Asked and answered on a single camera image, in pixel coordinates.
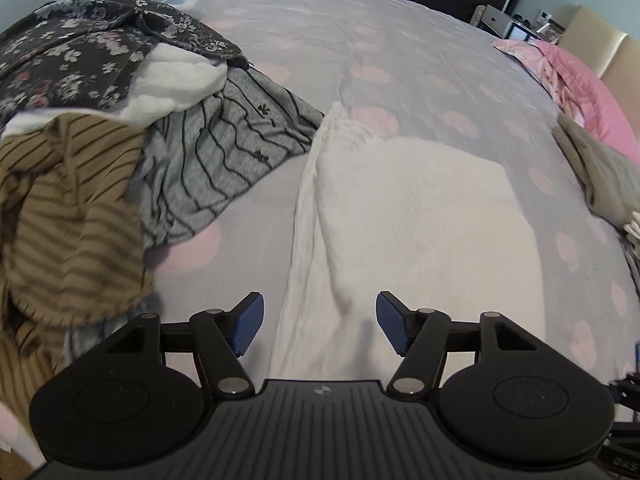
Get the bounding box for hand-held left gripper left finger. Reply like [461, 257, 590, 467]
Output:
[97, 291, 265, 397]

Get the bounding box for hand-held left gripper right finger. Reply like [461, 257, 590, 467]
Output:
[376, 290, 543, 397]

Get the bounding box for white muslin shirt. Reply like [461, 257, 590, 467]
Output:
[270, 101, 546, 383]

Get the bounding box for beige folded clothes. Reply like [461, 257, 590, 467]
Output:
[552, 112, 640, 228]

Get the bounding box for grey striped garment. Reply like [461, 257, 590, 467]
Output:
[65, 67, 326, 361]

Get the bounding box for tan striped garment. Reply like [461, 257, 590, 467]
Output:
[0, 112, 156, 411]

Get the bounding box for white cloth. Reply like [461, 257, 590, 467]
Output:
[0, 45, 228, 136]

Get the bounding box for bed with pink dotted sheet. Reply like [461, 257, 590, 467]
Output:
[0, 0, 640, 480]

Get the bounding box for pink floral pillow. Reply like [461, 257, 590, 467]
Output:
[494, 37, 576, 111]

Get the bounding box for plain pink pillow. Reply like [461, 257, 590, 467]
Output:
[537, 40, 640, 158]

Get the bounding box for nightstand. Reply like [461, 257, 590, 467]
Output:
[472, 4, 566, 45]

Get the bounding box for dark floral garment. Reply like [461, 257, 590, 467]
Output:
[0, 0, 250, 128]

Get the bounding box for cream headboard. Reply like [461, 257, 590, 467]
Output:
[557, 4, 640, 96]

